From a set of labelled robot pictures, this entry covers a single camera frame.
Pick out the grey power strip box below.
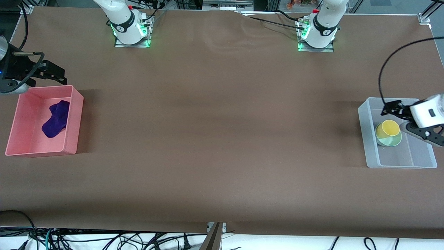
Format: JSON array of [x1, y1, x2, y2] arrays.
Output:
[[203, 0, 254, 11]]

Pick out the purple cloth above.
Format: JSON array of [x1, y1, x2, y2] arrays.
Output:
[[41, 100, 70, 138]]

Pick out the short black table cable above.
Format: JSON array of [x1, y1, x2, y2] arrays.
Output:
[[275, 10, 304, 22]]

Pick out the yellow cup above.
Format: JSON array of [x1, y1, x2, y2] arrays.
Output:
[[376, 120, 401, 139]]

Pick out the pink plastic bin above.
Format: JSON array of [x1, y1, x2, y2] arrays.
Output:
[[5, 85, 84, 157]]

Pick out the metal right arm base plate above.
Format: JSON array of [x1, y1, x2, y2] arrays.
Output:
[[114, 14, 152, 48]]

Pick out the thick black floor cable loop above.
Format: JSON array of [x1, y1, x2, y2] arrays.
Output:
[[0, 210, 37, 250]]

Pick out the tangled black floor cables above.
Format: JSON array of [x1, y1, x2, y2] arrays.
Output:
[[52, 232, 208, 250]]

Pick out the clear plastic bin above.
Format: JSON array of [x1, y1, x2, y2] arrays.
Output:
[[357, 97, 438, 169]]

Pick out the brown table cover sheet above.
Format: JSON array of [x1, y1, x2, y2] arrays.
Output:
[[0, 6, 444, 239]]

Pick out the dark aluminium post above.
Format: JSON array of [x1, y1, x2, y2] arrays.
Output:
[[200, 222, 223, 250]]

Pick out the black right base cables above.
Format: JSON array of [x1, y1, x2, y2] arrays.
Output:
[[137, 0, 168, 22]]

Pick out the green bowl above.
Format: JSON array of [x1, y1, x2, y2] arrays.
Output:
[[376, 129, 403, 147]]

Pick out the orange red background clutter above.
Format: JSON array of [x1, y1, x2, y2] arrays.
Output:
[[286, 0, 313, 10]]

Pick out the long black table cable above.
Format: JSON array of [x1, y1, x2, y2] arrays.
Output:
[[239, 11, 307, 31]]

